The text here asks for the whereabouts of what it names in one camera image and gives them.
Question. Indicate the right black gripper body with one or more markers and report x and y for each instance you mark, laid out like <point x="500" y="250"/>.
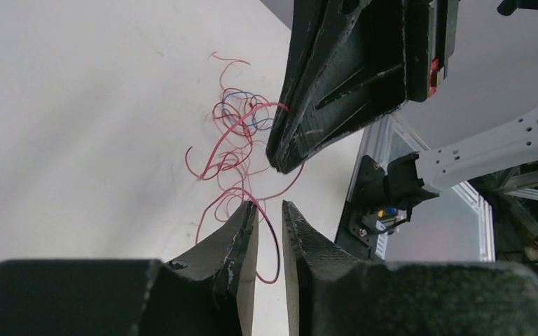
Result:
<point x="430" y="41"/>

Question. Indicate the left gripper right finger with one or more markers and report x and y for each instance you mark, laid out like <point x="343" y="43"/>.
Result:
<point x="330" y="292"/>

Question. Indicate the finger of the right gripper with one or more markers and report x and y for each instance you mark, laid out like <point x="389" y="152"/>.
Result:
<point x="346" y="68"/>

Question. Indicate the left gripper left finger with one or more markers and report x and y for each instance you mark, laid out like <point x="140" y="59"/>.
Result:
<point x="207" y="290"/>

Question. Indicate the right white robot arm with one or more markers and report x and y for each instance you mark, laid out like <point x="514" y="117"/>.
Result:
<point x="417" y="177"/>

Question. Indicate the aluminium frame rail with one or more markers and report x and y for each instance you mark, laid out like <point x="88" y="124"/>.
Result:
<point x="456" y="226"/>

